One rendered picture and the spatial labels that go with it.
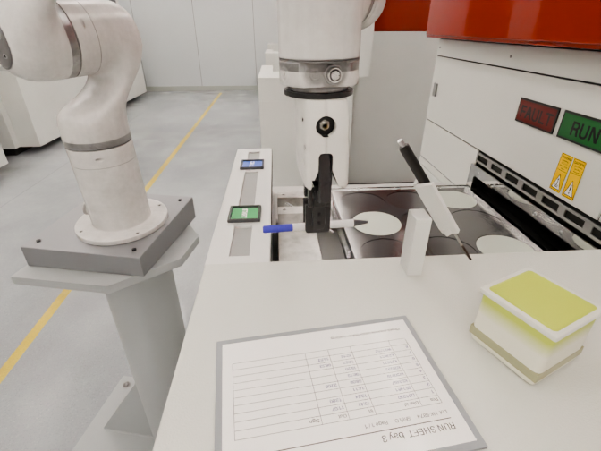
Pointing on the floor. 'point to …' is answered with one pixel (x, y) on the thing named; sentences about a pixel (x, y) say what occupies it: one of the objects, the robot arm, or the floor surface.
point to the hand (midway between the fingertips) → (316, 214)
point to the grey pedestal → (132, 343)
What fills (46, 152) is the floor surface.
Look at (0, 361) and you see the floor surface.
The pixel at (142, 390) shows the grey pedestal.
